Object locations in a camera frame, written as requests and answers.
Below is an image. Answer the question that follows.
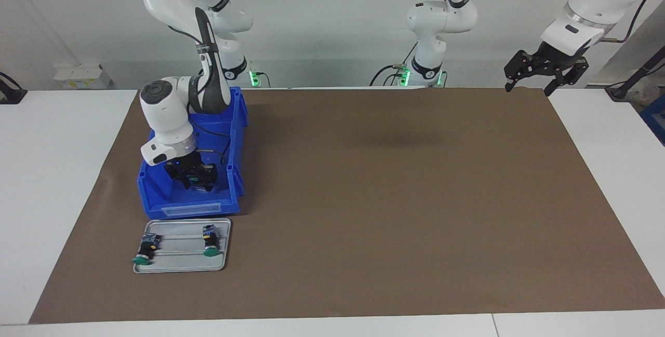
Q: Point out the blue crate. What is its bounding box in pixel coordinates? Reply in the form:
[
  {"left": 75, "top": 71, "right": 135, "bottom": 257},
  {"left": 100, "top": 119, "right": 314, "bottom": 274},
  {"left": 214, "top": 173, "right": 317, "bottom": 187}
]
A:
[{"left": 640, "top": 107, "right": 665, "bottom": 146}]

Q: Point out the blue plastic storage bin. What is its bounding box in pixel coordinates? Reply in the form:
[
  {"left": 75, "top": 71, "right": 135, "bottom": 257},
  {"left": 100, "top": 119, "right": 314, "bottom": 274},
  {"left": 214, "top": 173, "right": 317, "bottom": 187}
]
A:
[{"left": 137, "top": 86, "right": 249, "bottom": 220}]

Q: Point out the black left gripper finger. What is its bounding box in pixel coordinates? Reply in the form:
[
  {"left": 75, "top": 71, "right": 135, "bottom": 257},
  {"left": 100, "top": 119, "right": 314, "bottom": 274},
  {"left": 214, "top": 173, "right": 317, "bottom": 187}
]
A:
[
  {"left": 543, "top": 59, "right": 589, "bottom": 97},
  {"left": 504, "top": 50, "right": 541, "bottom": 92}
]

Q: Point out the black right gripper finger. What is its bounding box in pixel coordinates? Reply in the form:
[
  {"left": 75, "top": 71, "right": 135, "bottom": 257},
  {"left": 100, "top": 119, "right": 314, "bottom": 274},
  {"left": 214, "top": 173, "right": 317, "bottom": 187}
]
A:
[
  {"left": 200, "top": 164, "right": 218, "bottom": 192},
  {"left": 169, "top": 171, "right": 194, "bottom": 191}
]

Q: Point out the brown table mat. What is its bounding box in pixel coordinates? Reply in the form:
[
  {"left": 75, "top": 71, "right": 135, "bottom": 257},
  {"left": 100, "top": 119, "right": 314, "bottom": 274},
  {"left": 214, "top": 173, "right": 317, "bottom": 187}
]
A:
[{"left": 29, "top": 87, "right": 665, "bottom": 325}]

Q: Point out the white wall socket box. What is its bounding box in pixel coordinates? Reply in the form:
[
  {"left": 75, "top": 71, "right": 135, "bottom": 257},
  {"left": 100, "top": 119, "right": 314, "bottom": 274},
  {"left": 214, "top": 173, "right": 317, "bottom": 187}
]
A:
[{"left": 54, "top": 63, "right": 112, "bottom": 90}]

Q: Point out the black base cable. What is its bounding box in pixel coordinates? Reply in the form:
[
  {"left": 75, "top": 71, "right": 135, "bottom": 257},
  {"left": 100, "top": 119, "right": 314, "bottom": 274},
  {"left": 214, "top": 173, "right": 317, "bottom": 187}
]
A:
[{"left": 370, "top": 41, "right": 419, "bottom": 87}]

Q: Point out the black table clamp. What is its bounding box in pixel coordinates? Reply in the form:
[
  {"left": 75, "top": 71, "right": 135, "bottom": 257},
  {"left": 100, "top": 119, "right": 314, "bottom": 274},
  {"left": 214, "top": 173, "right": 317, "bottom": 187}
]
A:
[{"left": 0, "top": 71, "right": 28, "bottom": 105}]

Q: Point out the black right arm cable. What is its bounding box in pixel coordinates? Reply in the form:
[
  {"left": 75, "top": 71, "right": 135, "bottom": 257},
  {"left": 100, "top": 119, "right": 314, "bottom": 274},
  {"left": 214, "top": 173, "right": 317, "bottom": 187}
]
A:
[{"left": 169, "top": 25, "right": 232, "bottom": 166}]

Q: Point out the black stand pole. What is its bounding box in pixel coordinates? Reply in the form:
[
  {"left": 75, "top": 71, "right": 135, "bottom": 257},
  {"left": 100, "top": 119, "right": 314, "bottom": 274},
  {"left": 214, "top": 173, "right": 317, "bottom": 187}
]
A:
[{"left": 605, "top": 45, "right": 665, "bottom": 101}]

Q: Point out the grey metal tray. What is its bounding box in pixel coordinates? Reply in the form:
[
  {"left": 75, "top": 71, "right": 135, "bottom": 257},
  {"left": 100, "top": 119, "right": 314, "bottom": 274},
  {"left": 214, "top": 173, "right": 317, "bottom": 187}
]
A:
[{"left": 132, "top": 218, "right": 232, "bottom": 274}]

